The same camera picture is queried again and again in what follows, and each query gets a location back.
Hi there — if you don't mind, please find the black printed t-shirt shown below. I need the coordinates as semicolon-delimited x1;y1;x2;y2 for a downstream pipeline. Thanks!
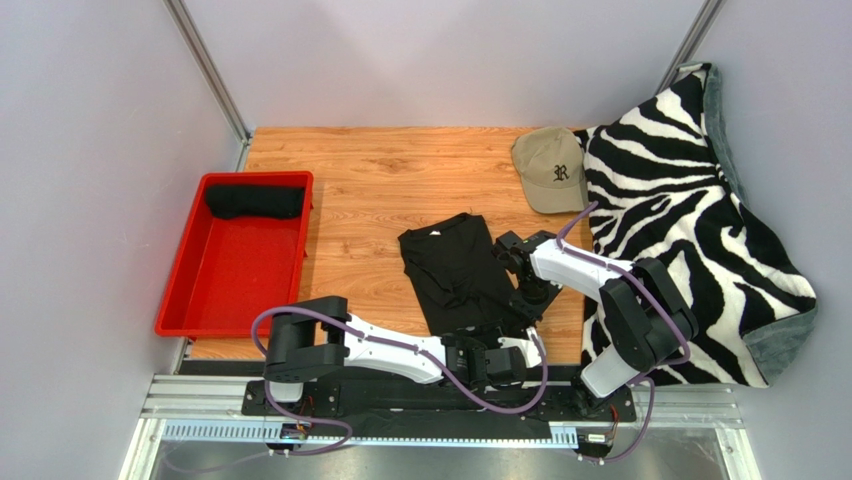
398;213;527;336

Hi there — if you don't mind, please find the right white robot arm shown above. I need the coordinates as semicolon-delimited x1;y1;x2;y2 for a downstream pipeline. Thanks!
493;231;699;402

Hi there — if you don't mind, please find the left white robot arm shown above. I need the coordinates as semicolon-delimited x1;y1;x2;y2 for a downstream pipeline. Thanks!
250;296;547;406

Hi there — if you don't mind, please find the beige baseball cap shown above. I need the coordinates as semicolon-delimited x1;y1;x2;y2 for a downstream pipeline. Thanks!
511;127;589;214

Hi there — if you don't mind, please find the zebra print blanket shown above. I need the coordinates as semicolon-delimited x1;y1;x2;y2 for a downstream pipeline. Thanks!
577;62;818;388

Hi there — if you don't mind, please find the red plastic tray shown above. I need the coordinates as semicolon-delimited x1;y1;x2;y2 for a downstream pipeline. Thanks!
154;171;314;339

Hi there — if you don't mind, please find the rolled black t-shirt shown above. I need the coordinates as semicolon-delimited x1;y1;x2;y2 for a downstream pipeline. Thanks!
204;184;305;220

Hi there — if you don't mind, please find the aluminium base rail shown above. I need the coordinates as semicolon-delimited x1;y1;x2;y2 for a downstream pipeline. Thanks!
119;375;761;479

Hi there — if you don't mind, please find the right aluminium frame post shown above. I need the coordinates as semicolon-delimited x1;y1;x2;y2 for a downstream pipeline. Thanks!
656;0;726;93

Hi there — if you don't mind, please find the aluminium frame post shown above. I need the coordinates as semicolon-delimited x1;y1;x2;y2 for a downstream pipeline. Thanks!
164;0;252;145
656;0;726;93

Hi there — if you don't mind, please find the left aluminium frame post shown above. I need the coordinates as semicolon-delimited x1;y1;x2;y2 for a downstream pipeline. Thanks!
164;0;252;145

